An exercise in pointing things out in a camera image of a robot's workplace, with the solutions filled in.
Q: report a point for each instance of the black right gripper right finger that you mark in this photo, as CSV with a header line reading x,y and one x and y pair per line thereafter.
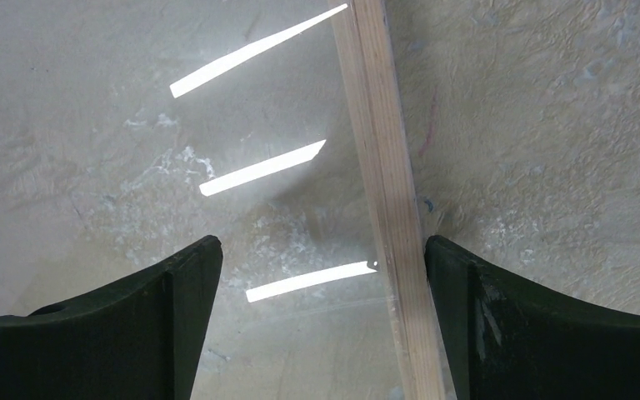
x,y
507,337

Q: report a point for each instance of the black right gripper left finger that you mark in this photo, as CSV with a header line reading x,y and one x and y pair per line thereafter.
x,y
139,337

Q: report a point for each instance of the clear acrylic sheet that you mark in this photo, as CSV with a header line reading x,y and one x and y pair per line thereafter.
x,y
130,129

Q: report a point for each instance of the white wooden picture frame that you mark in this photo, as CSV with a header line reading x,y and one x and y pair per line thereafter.
x,y
366,57

